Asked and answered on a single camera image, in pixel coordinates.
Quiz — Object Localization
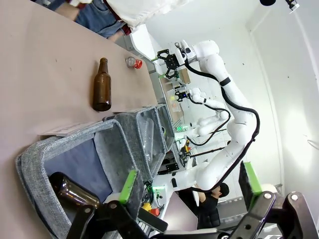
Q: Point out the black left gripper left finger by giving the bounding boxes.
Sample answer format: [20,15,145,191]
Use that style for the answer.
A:
[66,169,150,239]

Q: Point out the black background robot gripper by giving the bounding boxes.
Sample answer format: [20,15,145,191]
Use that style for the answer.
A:
[174,91,188,103]

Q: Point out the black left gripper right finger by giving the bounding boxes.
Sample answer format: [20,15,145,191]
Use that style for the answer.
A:
[229,161,319,239]

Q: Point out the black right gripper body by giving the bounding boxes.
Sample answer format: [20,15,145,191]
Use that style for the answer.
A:
[164,52,185,72]

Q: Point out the brown glass bottle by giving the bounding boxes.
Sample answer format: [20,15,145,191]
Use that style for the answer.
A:
[92,57,112,112]
[48,171,101,210]

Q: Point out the clear plastic water bottle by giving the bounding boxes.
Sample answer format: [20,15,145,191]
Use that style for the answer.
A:
[144,117,155,162]

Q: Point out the red drink can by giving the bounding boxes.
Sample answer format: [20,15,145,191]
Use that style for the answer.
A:
[125,56,143,70]

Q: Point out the grey fabric basket for cans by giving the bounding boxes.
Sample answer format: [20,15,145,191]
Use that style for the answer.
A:
[156,104,175,151]

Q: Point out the grey fabric basket for plastic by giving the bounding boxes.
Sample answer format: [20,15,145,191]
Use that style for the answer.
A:
[103,106,167,181]

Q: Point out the grey fabric basket for bottles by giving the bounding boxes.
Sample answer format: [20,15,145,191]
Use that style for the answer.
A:
[15,119,150,239]

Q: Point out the person's left hand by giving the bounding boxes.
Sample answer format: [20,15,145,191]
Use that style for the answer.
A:
[107,29,126,43]

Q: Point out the person's right hand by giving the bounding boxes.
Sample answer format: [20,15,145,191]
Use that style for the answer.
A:
[56,1,80,22]

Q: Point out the small cardboard box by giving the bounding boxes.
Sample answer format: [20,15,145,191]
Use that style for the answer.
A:
[178,68,191,85]

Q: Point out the white background table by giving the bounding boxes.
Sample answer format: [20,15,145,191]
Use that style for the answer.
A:
[129,23,162,75]

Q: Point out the yellow red emergency stop button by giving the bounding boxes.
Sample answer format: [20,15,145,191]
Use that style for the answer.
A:
[141,202,160,217]

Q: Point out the black rectangular box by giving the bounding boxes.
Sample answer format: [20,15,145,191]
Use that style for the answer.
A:
[138,207,169,233]

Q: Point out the person in white jacket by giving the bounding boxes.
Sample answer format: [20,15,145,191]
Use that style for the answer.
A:
[32,0,192,42]

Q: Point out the background person in black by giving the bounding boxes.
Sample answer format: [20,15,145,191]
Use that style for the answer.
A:
[178,182,230,230]

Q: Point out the white Bottle label card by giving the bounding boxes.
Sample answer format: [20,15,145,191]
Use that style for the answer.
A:
[38,121,100,137]

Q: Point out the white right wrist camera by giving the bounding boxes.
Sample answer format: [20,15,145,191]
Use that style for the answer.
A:
[174,39,192,66]

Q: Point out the black background robot cable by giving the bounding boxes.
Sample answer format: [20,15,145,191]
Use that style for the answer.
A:
[186,96,231,147]

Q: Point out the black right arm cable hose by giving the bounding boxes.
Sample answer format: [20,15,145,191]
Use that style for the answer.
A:
[184,62,261,193]

